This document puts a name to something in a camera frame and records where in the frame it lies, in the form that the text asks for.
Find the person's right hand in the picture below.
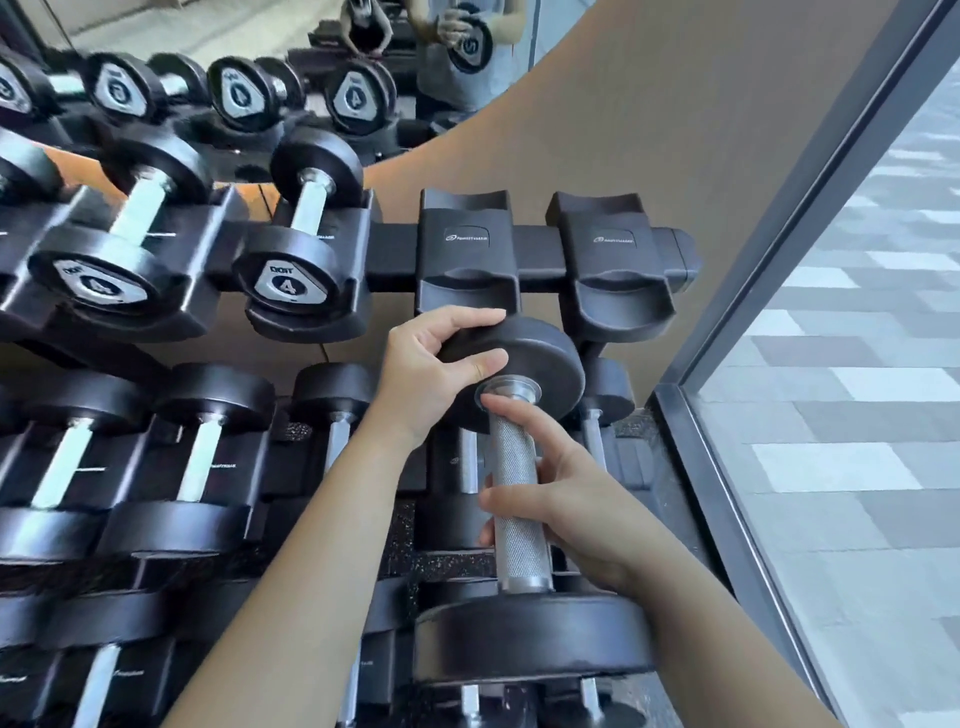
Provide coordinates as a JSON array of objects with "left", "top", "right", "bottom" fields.
[{"left": 477, "top": 396, "right": 663, "bottom": 595}]

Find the person's left forearm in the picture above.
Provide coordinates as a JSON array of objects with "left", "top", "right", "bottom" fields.
[{"left": 161, "top": 416, "right": 440, "bottom": 728}]

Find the group of black racked dumbbells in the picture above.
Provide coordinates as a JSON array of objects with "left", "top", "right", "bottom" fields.
[{"left": 0, "top": 123, "right": 639, "bottom": 728}]

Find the window glass pane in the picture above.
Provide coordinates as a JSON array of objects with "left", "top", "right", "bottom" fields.
[{"left": 678, "top": 30, "right": 960, "bottom": 728}]

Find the person's left hand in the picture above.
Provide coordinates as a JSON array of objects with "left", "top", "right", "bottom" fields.
[{"left": 369, "top": 305, "right": 510, "bottom": 449}]

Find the person's right forearm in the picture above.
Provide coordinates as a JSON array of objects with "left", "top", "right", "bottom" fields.
[{"left": 618, "top": 551, "right": 845, "bottom": 728}]

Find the wall mirror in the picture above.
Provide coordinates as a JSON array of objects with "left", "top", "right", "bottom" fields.
[{"left": 0, "top": 0, "right": 601, "bottom": 189}]

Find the black knurled-handle dumbbell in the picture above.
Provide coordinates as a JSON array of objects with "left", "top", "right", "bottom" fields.
[{"left": 412, "top": 315, "right": 663, "bottom": 688}]

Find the black dumbbell rack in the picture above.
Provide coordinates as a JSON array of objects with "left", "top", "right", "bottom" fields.
[{"left": 0, "top": 127, "right": 706, "bottom": 728}]

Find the dark metal window frame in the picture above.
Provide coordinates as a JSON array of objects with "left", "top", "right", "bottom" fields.
[{"left": 648, "top": 0, "right": 960, "bottom": 728}]

